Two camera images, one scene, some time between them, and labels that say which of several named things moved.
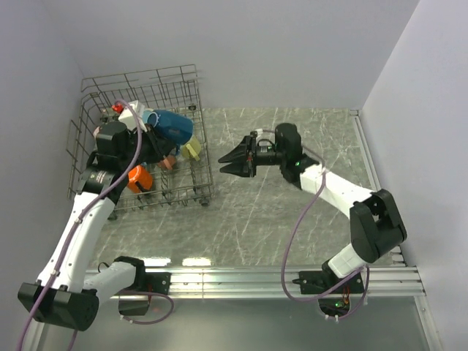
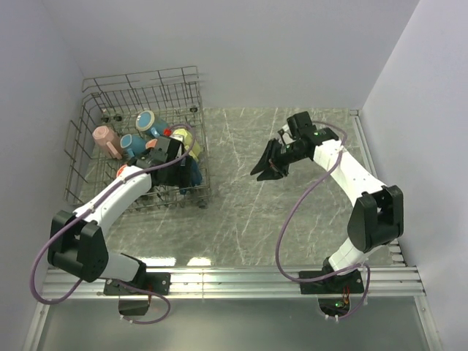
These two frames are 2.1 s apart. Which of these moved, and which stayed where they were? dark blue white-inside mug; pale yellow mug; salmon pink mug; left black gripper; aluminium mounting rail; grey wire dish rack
Moved: left black gripper; salmon pink mug; dark blue white-inside mug
Stayed: grey wire dish rack; pale yellow mug; aluminium mounting rail
